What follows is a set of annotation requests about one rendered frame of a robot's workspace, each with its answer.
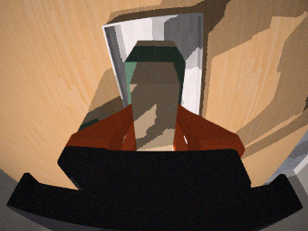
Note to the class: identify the brown box with dark green band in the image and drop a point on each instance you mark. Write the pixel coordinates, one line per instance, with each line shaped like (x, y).
(93, 117)
(155, 87)

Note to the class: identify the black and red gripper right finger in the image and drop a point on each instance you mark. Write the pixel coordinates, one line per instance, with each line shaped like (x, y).
(202, 134)

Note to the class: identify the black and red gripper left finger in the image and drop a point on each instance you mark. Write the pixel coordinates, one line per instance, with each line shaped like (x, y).
(108, 133)

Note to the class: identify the grey rectangular tray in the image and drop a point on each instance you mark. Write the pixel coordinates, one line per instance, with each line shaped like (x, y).
(187, 34)

